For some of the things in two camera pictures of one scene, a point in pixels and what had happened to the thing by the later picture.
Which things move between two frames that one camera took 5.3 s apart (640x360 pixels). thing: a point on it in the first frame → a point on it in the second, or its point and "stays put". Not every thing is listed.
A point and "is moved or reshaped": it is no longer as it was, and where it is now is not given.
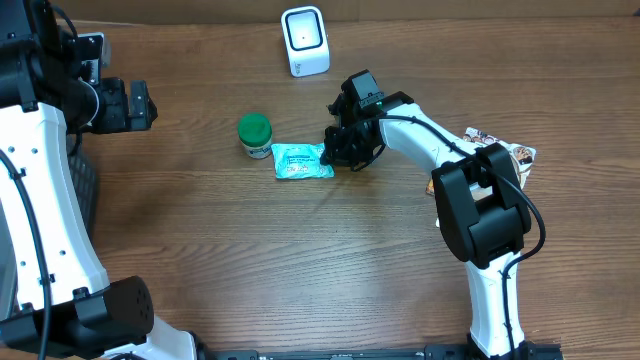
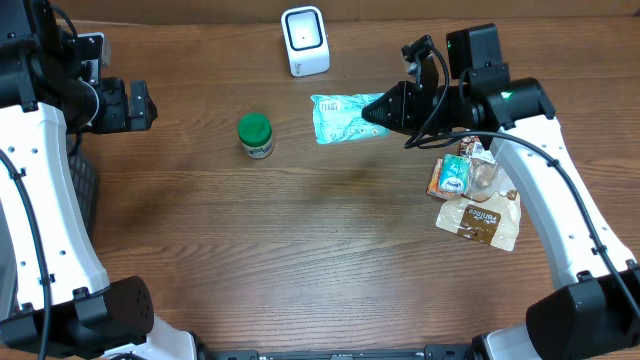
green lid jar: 255,134 stays put
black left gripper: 122,118 stays put
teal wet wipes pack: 300,161 is moved or reshaped
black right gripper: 341,158 → 396,99
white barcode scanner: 305,40 stays put
